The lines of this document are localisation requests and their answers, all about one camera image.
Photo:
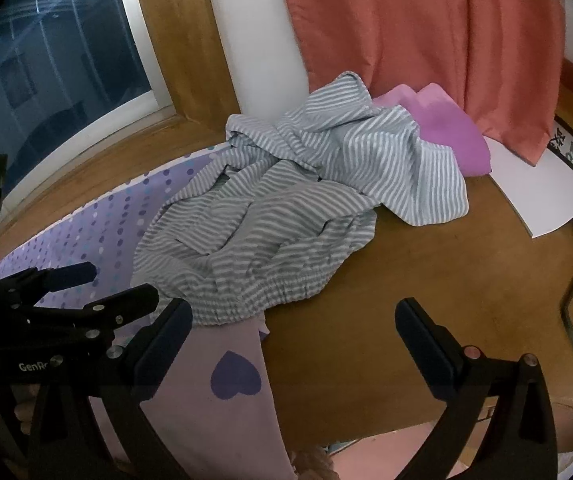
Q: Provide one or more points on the purple dotted heart print sheet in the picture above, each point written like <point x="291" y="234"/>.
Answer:
<point x="91" y="220"/>

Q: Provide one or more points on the orange curtain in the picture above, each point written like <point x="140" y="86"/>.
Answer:
<point x="416" y="35"/>

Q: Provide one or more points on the pink cloth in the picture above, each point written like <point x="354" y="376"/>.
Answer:
<point x="446" y="135"/>

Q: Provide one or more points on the white paper booklet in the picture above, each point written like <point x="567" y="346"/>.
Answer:
<point x="541" y="195"/>

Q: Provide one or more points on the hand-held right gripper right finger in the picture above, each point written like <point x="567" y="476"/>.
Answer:
<point x="424" y="340"/>

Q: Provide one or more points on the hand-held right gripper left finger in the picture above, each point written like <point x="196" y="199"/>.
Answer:
<point x="166" y="340"/>

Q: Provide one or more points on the window with white frame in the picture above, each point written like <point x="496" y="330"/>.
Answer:
<point x="66" y="60"/>

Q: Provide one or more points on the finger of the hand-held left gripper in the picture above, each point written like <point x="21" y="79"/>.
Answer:
<point x="136" y="299"/>
<point x="74" y="272"/>

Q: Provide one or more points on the grey white striped garment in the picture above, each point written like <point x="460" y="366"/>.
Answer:
<point x="276" y="220"/>

